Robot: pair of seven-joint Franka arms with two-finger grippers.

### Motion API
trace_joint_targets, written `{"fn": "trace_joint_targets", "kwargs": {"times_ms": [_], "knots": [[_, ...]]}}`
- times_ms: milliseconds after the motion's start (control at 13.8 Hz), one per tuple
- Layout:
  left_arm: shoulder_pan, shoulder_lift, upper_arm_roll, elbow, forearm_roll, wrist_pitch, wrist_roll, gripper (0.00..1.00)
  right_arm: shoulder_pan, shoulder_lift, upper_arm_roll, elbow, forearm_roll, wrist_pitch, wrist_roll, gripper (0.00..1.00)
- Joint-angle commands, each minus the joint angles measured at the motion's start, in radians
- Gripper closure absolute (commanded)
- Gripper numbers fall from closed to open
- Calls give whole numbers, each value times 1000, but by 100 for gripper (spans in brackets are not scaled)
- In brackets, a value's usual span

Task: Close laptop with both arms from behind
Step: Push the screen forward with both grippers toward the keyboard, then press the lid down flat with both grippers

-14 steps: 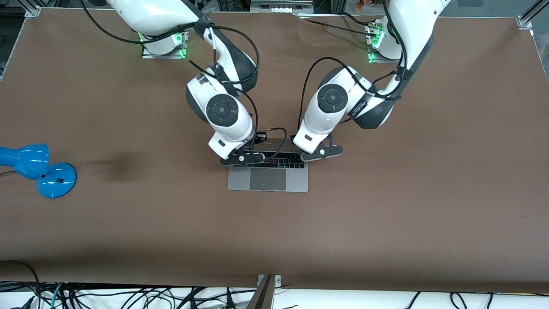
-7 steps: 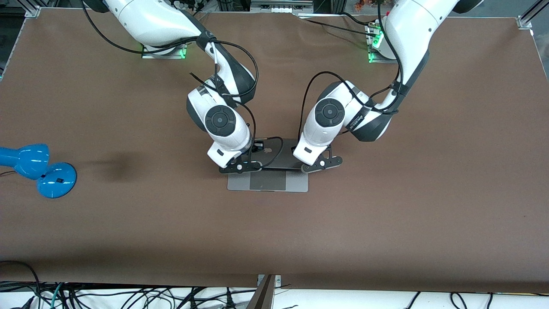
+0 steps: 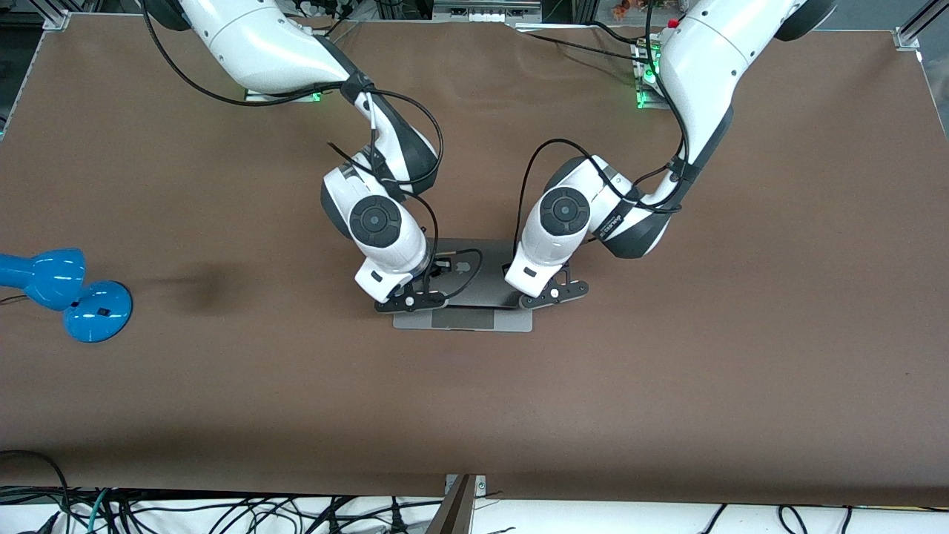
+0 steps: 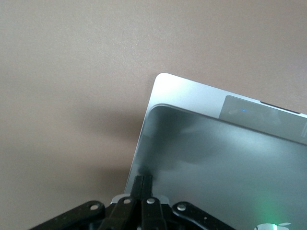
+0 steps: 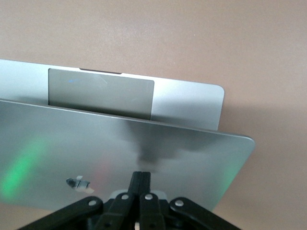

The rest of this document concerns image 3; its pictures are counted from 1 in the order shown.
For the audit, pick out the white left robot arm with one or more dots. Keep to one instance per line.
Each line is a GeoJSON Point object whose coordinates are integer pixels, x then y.
{"type": "Point", "coordinates": [704, 67]}

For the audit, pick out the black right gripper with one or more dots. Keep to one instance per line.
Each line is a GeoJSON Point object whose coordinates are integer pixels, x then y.
{"type": "Point", "coordinates": [442, 266]}

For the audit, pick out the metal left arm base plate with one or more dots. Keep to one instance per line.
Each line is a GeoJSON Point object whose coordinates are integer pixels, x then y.
{"type": "Point", "coordinates": [646, 93]}

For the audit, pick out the metal table edge bracket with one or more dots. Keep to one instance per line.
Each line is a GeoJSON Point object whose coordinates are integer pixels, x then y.
{"type": "Point", "coordinates": [460, 512]}

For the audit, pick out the silver laptop with black keyboard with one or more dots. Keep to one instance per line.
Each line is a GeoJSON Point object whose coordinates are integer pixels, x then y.
{"type": "Point", "coordinates": [474, 320]}

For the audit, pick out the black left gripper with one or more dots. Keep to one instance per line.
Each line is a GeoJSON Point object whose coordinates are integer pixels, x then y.
{"type": "Point", "coordinates": [505, 268]}

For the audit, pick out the blue desk lamp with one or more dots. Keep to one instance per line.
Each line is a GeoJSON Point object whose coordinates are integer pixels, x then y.
{"type": "Point", "coordinates": [96, 315]}

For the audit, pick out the aluminium frame corner post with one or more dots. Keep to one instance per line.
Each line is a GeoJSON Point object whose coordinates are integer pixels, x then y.
{"type": "Point", "coordinates": [53, 16]}
{"type": "Point", "coordinates": [916, 30]}

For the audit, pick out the brown table cover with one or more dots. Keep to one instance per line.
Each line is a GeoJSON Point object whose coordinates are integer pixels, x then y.
{"type": "Point", "coordinates": [667, 371]}

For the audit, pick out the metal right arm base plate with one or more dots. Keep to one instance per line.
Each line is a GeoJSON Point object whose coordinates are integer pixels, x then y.
{"type": "Point", "coordinates": [256, 96]}

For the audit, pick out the grey power strip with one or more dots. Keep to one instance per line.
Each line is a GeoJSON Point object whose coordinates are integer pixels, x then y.
{"type": "Point", "coordinates": [485, 10]}

